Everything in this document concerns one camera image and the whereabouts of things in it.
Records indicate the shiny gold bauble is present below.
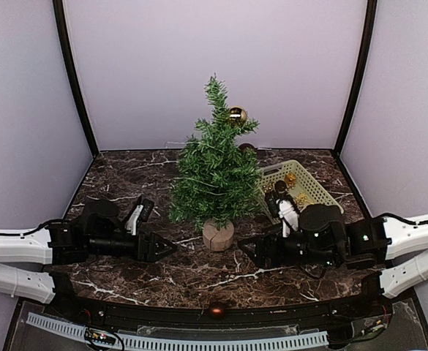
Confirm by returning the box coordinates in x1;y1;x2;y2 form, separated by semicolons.
228;106;248;126

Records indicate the right black frame post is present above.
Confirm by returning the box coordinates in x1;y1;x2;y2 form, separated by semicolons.
333;0;378;158

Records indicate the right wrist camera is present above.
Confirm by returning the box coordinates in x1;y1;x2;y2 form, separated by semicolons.
265;192;300;238

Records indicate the gold gift box ornament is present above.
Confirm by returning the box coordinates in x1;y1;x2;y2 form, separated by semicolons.
284;173;296;188

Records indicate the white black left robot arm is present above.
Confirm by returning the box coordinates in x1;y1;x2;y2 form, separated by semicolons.
0;197;177;319

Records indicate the grey slotted cable duct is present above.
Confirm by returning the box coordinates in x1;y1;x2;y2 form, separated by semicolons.
26;312;329;350

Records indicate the brown bauble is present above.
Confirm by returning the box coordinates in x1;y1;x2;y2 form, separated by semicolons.
239;143;256;153
209;302;226;320

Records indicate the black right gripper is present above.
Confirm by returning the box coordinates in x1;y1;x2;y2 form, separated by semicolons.
238;221;340;268

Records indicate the left black frame post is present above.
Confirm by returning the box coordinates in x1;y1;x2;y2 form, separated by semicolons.
52;0;100;158

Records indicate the small green christmas tree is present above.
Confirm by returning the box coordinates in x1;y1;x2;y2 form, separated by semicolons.
169;75;261;252

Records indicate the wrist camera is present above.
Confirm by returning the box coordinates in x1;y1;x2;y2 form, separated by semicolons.
123;195;154;236
265;192;300;238

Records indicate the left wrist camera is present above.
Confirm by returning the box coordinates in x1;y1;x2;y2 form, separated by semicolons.
123;195;154;236

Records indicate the beige plastic basket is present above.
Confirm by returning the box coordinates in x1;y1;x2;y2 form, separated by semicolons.
258;160;344;224

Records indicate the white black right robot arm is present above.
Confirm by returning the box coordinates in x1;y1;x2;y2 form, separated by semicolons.
238;204;428;317

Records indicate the brown pine cone ornament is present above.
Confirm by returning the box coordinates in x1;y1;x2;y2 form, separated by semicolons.
274;180;288;195

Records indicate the black frame post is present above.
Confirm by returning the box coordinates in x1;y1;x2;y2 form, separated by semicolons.
333;0;378;158
52;0;100;158

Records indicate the black front rail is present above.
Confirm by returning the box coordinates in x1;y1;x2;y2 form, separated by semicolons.
45;295;393;331

